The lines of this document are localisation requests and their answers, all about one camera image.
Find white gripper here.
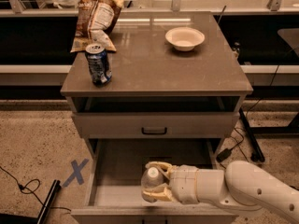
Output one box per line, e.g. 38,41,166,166
142,161,199,204

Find clear plastic water bottle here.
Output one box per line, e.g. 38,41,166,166
141,167,164,203

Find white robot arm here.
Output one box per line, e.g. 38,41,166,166
141,161,299,224

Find open grey middle drawer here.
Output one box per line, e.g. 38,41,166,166
71,139,236,224

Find closed grey top drawer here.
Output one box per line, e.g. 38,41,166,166
72,112,239,139

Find grey drawer cabinet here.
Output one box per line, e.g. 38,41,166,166
60,10,254,224

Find black power adapter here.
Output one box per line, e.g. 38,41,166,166
216,148,232,162

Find blue tape cross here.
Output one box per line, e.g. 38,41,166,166
63,159,89,188

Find black stand leg right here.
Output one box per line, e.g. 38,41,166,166
239,109,265,162

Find black stand leg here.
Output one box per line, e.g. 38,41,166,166
36,180,61,224
239,109,265,162

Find black stand leg left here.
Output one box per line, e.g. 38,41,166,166
36,180,61,224

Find white paper bowl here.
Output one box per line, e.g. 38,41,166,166
165,27,205,51

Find blue soda can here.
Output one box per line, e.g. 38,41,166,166
85,43,112,85

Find thin black antenna rod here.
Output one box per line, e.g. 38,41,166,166
217,5,227,25

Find chip bag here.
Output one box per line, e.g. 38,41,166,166
71,0,124,52

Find black drawer handle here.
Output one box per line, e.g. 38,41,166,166
141,127,167,135

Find black cable right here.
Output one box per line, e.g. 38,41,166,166
219,47,299,170

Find black cable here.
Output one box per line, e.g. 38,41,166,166
0,165,72,213
219,47,299,170

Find black cable left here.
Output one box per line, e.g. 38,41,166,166
0,165,72,213

